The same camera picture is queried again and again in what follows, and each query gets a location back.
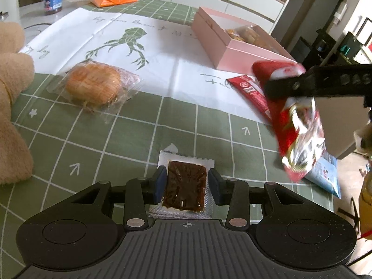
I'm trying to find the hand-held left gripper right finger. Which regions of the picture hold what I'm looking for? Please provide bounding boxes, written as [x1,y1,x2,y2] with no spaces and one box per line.
[208,168,332,230]

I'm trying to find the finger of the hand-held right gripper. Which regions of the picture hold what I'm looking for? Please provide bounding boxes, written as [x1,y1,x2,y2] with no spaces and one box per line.
[263,69,317,100]

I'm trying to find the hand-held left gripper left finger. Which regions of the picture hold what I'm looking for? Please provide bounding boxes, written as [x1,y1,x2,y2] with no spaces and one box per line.
[43,166,168,230]

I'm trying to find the dark brown snack clear packet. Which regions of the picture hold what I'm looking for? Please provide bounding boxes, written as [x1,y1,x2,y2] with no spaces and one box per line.
[148,150,216,220]

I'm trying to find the red stick snack packet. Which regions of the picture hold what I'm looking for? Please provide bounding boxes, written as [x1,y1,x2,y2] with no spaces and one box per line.
[227,75,274,125]

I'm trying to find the red silver snack packet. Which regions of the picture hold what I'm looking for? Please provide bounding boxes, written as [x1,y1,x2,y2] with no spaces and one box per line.
[252,60,326,183]

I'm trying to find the clear packet of golden pastries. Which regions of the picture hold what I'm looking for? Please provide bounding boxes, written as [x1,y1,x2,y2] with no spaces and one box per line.
[225,26,272,50]

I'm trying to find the pink cardboard box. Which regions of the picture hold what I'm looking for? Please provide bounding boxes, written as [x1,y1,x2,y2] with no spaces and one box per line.
[191,7,297,77]

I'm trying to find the blue snack packet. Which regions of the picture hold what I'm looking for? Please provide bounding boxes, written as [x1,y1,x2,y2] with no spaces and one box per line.
[304,149,340,196]

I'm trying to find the clear packet with brown bun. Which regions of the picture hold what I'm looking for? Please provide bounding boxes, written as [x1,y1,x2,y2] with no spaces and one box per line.
[46,60,143,121]

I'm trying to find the black water dispenser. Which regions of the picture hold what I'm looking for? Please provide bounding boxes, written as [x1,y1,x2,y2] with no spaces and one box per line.
[291,29,346,67]

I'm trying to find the framed pictures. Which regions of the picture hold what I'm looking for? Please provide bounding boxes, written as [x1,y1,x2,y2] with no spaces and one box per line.
[357,17,372,47]

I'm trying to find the yellow object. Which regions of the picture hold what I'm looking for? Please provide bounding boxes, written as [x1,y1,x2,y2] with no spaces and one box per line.
[359,169,372,236]

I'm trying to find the black stand legs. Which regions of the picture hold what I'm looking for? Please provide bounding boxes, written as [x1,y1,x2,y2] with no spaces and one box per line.
[337,198,362,236]

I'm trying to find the beige plush toy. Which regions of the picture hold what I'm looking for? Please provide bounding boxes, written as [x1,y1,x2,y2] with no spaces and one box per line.
[0,22,35,185]

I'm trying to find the blue label glass jar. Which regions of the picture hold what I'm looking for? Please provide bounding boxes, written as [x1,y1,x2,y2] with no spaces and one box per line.
[43,0,63,16]

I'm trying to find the white wall intercom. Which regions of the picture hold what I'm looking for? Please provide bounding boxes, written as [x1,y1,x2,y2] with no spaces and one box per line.
[334,2,348,25]

